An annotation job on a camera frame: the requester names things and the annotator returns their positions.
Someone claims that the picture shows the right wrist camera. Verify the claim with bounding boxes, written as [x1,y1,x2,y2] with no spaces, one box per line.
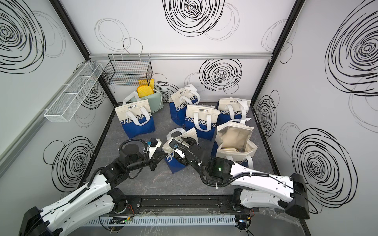
[169,139,188,158]

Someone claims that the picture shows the black wire basket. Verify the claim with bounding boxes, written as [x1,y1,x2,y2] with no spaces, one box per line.
[102,54,153,86]

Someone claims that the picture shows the takeout bag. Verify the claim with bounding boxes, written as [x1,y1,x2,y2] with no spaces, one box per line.
[169,84,201,126]
[115,100,156,139]
[217,97,251,125]
[185,105,220,140]
[211,121,258,169]
[163,128,198,174]

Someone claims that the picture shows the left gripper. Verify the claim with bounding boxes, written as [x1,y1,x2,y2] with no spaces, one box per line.
[127,150,168,173]

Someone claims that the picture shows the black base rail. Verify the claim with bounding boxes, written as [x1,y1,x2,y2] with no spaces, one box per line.
[120,195,260,215]

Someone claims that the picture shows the white wire shelf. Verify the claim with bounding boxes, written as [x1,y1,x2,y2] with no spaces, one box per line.
[44,62,103,123]

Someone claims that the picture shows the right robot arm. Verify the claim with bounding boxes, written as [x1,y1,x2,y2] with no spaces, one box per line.
[175,145,310,219]

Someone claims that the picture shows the grey cable duct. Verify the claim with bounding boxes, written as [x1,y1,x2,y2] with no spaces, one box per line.
[84,215,237,228]

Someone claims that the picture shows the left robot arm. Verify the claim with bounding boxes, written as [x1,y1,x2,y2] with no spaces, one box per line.
[19,138,167,236]

